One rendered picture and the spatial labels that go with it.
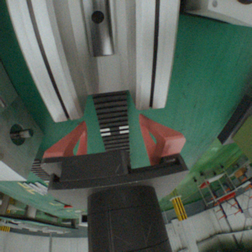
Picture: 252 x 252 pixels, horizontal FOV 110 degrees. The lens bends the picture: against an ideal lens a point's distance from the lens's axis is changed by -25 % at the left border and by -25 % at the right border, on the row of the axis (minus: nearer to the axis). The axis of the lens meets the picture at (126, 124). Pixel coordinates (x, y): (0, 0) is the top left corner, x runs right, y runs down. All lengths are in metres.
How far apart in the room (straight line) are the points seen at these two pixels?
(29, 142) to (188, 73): 0.28
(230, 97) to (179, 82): 0.15
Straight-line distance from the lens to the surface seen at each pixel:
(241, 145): 0.50
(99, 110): 0.19
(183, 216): 6.45
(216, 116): 0.34
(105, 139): 0.22
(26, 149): 0.22
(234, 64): 0.28
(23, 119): 0.22
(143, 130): 0.16
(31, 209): 2.61
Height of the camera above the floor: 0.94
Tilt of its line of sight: 47 degrees down
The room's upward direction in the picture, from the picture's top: 167 degrees clockwise
